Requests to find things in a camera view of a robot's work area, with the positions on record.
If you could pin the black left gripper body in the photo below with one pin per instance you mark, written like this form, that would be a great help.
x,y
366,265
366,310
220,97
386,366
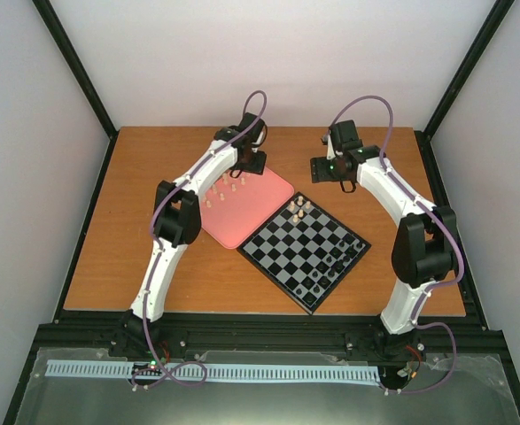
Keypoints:
x,y
251,165

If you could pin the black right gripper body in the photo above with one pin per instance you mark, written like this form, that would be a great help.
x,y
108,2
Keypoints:
x,y
329,174

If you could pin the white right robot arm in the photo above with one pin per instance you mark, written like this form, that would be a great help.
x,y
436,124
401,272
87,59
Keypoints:
x,y
425,253

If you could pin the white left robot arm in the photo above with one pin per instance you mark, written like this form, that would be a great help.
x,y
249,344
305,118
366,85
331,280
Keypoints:
x,y
176,221

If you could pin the black white chess board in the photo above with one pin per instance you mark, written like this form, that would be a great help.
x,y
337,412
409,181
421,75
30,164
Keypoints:
x,y
288,252

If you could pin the pink plastic tray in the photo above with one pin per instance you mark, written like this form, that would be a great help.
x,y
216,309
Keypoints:
x,y
232,220

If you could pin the black aluminium frame base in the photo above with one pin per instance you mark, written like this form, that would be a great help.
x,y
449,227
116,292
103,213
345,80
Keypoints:
x,y
190,332

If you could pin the light blue cable duct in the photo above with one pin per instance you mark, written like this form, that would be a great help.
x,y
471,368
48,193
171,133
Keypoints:
x,y
214,373

